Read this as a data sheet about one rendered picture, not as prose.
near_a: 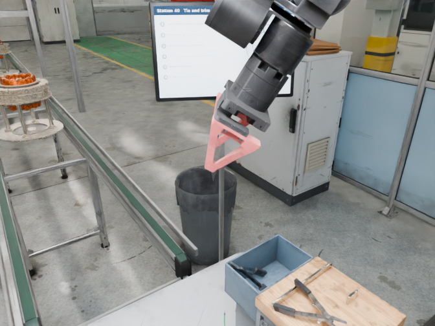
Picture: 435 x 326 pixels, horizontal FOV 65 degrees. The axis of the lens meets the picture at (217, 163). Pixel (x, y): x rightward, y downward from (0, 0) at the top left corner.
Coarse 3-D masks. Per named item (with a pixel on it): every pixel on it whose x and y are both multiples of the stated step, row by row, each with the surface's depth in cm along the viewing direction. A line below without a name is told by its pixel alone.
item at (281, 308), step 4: (276, 304) 62; (280, 304) 62; (276, 308) 62; (280, 308) 62; (284, 308) 61; (288, 308) 61; (292, 308) 61; (280, 312) 62; (284, 312) 62; (288, 312) 61; (292, 312) 61; (292, 316) 61
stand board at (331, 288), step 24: (312, 264) 74; (288, 288) 68; (312, 288) 68; (336, 288) 68; (360, 288) 68; (264, 312) 65; (312, 312) 63; (336, 312) 63; (360, 312) 63; (384, 312) 63
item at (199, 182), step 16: (192, 176) 226; (208, 176) 229; (224, 176) 224; (176, 192) 207; (192, 192) 229; (208, 192) 233; (224, 192) 197; (192, 208) 200; (208, 208) 198; (224, 208) 203
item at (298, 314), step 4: (296, 312) 61; (300, 312) 60; (304, 312) 60; (308, 312) 60; (296, 316) 61; (300, 316) 60; (304, 316) 60; (308, 316) 60; (312, 316) 59; (316, 316) 59; (320, 316) 59; (320, 320) 59; (324, 320) 59
